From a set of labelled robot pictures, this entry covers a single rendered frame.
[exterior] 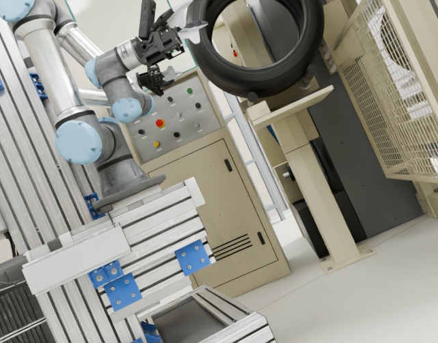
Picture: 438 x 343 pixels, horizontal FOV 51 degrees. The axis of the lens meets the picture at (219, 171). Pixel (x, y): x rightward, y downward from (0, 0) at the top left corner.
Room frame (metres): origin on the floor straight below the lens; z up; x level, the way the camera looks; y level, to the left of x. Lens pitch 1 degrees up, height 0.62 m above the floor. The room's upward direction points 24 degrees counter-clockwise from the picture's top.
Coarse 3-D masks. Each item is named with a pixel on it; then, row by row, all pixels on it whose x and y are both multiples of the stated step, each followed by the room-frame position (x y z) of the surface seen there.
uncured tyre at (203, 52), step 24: (216, 0) 2.18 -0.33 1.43; (288, 0) 2.16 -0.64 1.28; (312, 0) 1.88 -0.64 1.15; (312, 24) 1.88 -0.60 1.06; (192, 48) 1.95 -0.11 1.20; (312, 48) 1.90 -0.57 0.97; (216, 72) 1.93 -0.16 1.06; (240, 72) 1.91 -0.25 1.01; (264, 72) 1.90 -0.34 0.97; (288, 72) 1.91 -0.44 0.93; (240, 96) 2.12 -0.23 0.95; (264, 96) 2.09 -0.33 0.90
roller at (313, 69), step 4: (312, 64) 1.92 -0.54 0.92; (308, 68) 1.92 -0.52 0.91; (312, 68) 1.92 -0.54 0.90; (316, 68) 1.92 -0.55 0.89; (308, 72) 1.93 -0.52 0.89; (312, 72) 1.92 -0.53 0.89; (316, 72) 1.92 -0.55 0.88; (304, 76) 2.06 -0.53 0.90; (308, 76) 1.99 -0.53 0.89; (312, 76) 1.98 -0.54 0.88; (304, 80) 2.11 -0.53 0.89; (308, 80) 2.07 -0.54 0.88; (300, 84) 2.26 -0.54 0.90; (304, 84) 2.18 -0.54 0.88; (308, 84) 2.19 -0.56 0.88
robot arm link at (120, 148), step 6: (102, 120) 1.36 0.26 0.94; (108, 120) 1.37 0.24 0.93; (114, 120) 1.40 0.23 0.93; (108, 126) 1.36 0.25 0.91; (114, 126) 1.39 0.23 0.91; (114, 132) 1.36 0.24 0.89; (120, 132) 1.40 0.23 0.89; (114, 138) 1.34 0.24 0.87; (120, 138) 1.38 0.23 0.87; (114, 144) 1.34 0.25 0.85; (120, 144) 1.38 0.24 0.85; (126, 144) 1.40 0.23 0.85; (114, 150) 1.35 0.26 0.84; (120, 150) 1.37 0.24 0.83; (126, 150) 1.39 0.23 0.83; (114, 156) 1.36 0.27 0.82; (120, 156) 1.37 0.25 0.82; (102, 162) 1.36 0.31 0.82
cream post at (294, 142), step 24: (240, 0) 2.30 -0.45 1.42; (240, 24) 2.30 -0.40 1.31; (240, 48) 2.30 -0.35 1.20; (264, 48) 2.30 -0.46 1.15; (288, 120) 2.30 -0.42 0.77; (288, 144) 2.30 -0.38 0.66; (312, 168) 2.30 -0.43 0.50; (312, 192) 2.30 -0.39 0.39; (336, 216) 2.30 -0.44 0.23; (336, 240) 2.30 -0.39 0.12
